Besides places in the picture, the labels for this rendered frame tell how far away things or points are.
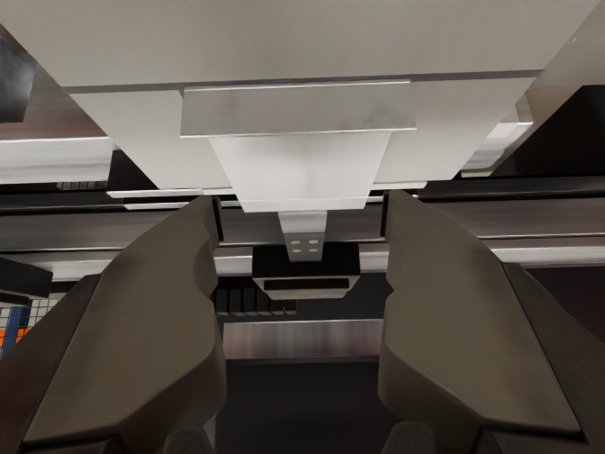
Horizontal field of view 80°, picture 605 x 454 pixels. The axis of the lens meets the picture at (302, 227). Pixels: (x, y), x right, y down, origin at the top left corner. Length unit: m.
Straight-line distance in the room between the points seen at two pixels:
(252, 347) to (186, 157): 0.11
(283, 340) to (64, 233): 0.40
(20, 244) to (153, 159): 0.40
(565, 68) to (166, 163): 0.33
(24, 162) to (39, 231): 0.27
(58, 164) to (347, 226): 0.31
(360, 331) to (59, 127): 0.22
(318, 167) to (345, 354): 0.11
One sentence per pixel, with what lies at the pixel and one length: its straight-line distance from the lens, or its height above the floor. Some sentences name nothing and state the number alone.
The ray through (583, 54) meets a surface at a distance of 0.40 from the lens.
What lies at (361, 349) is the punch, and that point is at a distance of 0.22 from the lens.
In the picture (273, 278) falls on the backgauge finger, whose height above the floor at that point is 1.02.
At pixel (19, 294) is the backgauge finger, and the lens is 0.58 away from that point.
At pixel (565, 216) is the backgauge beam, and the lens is 0.57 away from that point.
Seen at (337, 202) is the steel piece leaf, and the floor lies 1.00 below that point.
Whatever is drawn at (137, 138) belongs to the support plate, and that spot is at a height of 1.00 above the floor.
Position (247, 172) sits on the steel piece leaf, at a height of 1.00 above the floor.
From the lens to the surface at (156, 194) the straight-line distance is 0.25.
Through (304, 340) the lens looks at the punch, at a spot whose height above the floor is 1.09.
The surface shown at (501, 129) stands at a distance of 0.26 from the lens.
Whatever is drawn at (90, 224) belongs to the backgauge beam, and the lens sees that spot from 0.55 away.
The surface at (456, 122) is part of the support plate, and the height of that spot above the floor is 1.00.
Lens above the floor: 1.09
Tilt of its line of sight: 18 degrees down
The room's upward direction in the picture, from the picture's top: 179 degrees clockwise
